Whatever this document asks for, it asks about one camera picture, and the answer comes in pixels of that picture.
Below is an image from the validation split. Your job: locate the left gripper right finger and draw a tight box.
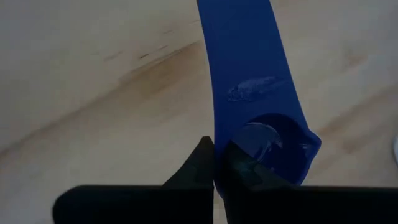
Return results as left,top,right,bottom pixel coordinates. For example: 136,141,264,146
214,141,398,224

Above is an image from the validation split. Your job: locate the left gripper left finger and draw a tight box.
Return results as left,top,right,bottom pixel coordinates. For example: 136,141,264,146
52,136,215,224

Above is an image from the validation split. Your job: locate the small dark blue measuring cup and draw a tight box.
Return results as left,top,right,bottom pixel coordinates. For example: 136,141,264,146
196,0,322,200

